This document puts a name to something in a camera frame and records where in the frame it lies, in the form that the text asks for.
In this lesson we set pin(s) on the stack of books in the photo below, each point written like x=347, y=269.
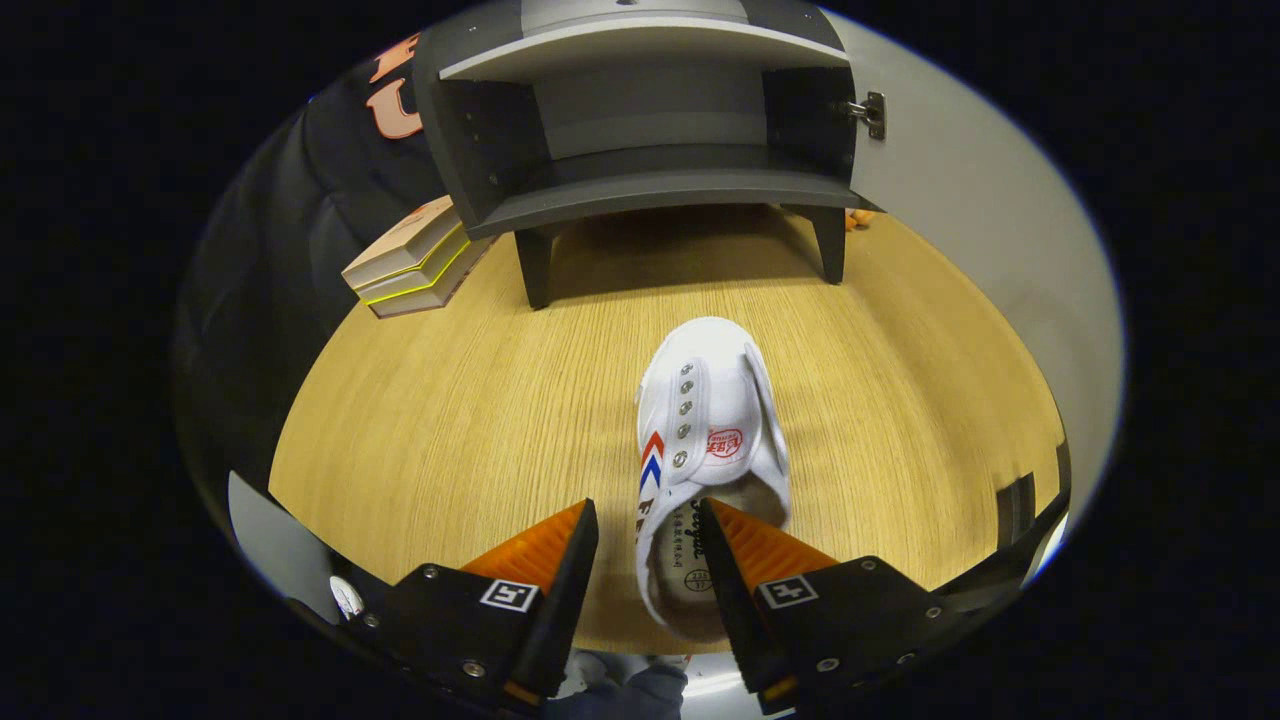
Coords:
x=410, y=265

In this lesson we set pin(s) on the black backdrop cloth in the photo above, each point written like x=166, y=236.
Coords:
x=290, y=260

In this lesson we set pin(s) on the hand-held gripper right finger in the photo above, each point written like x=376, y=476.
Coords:
x=730, y=610

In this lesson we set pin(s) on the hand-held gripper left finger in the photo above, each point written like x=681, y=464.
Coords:
x=565, y=610

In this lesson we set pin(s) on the dark grey shoe cabinet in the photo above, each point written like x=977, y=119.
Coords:
x=650, y=190

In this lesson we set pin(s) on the person's grey clothing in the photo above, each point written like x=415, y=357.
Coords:
x=620, y=690

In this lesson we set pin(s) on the white canvas shoe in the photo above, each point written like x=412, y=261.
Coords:
x=725, y=400

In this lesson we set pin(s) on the metal door hinge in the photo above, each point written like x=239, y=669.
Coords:
x=872, y=112

